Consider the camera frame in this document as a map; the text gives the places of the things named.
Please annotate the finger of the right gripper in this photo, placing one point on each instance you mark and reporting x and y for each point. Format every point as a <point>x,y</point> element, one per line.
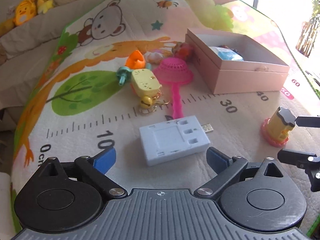
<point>308,121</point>
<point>309,162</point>

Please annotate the small yellow plush toy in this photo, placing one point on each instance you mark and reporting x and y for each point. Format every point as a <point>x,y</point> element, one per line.
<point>43,6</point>

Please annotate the blue white plastic bag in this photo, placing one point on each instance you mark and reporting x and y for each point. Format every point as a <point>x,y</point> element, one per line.
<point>226,53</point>

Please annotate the orange plastic cup toy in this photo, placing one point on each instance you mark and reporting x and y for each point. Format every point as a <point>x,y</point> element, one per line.
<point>135,60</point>

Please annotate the beige sofa cover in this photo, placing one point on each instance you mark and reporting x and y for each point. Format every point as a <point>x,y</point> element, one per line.
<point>25,52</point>

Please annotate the yellow duck plush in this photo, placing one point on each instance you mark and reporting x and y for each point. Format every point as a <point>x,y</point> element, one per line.
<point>24,12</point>

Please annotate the white plastic adapter box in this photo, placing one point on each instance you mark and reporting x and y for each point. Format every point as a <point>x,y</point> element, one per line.
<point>170,140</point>

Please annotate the yellow pudding toy pink base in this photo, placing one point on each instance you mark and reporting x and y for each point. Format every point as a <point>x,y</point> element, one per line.
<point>275,130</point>

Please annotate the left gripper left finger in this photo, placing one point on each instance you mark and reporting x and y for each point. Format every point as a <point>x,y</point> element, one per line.
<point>93,170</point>

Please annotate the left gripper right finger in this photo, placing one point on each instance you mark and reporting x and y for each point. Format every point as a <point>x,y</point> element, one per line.
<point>227,169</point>

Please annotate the teal plastic crank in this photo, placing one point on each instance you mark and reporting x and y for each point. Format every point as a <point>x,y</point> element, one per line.
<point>123,75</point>

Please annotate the pale pink squishy toy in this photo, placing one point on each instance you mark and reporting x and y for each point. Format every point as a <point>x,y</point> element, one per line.
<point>155,57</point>

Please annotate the pink plastic strainer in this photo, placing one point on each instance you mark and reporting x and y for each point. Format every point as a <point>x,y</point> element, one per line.
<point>174,72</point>

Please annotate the colourful cartoon play mat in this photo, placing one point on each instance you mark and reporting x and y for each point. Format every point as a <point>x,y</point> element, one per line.
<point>168,119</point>

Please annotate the pink cardboard box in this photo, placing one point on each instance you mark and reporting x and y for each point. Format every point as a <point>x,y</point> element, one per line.
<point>261,70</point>

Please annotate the red orange round toy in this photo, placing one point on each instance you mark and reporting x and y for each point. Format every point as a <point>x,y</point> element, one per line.
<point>183,50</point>

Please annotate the gold bell with keyrings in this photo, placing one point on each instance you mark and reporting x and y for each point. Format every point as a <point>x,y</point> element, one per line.
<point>148,104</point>

